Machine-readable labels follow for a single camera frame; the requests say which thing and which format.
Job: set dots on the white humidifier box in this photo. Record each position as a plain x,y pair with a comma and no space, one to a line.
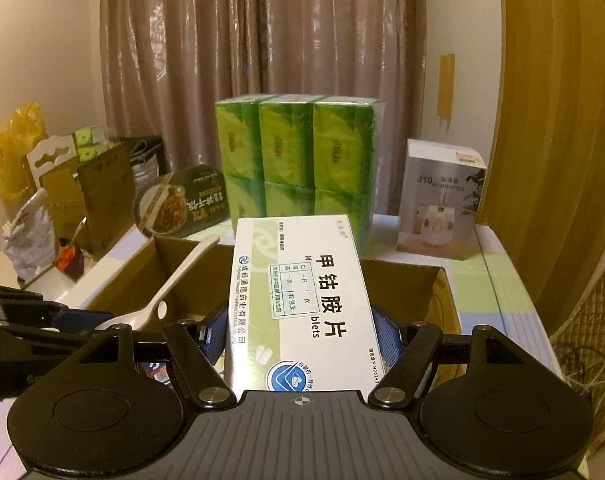
432,195

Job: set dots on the white plastic spoon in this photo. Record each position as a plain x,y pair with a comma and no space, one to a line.
182,275

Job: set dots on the thin white stick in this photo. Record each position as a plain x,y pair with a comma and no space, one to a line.
78,232

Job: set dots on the blue toothpaste box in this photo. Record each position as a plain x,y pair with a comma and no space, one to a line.
155,372

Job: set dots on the black bag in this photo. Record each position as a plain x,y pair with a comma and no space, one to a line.
145,146

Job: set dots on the white medicine box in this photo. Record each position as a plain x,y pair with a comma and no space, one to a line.
302,285

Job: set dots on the yellow plastic bag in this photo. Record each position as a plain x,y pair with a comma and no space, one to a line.
17,150

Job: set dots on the small green tissue packs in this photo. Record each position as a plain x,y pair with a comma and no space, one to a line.
93,142

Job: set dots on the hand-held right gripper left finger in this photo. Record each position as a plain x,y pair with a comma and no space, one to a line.
213,342

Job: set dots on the bundle of green tissue packs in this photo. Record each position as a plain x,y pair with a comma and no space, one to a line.
287,140

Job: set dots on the plain brown carton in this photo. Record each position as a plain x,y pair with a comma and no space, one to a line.
62,200

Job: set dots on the yellow wall strip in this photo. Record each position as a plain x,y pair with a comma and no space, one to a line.
445,90

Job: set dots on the small red container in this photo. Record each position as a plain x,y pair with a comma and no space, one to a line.
71,262

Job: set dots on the brown cardboard box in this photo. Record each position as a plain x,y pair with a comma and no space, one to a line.
132,275

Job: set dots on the silver metal pot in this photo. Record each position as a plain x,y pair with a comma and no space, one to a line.
145,175

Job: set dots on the white hang tab carton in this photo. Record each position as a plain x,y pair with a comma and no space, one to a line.
50,157

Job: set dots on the brown pleated curtain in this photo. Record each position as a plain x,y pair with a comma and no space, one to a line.
192,35

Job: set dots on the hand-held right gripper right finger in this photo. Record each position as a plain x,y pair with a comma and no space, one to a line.
390,345

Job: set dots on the dark green noodle bowl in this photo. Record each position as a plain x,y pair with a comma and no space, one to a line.
182,205

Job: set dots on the golden striped curtain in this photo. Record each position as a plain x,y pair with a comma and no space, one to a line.
557,110

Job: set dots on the crumpled silver foil packet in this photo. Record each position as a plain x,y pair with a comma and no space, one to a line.
30,240

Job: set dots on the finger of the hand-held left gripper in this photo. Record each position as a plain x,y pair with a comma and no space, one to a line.
77,319
32,345

